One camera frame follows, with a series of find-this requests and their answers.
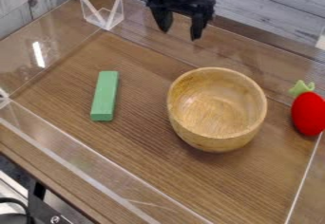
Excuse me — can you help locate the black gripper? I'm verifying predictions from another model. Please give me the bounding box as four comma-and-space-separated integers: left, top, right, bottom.
146, 0, 216, 40

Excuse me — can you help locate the green rectangular block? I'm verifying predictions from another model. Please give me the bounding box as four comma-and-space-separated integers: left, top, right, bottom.
90, 71, 120, 121

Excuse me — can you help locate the light wooden bowl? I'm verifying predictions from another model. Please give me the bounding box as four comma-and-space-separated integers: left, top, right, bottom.
166, 67, 268, 153

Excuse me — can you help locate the red plush strawberry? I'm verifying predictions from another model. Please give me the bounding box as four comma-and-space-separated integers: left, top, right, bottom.
290, 80, 325, 136

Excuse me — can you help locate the black metal table clamp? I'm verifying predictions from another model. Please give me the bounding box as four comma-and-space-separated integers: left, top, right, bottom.
29, 182, 74, 224

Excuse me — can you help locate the clear acrylic corner bracket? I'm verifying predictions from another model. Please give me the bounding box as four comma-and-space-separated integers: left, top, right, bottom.
81, 0, 125, 30

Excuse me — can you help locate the clear acrylic tray wall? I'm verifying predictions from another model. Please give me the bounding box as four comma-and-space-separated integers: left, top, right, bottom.
0, 89, 213, 224

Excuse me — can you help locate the black cable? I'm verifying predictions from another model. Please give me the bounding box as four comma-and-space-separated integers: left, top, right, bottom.
0, 197, 37, 224

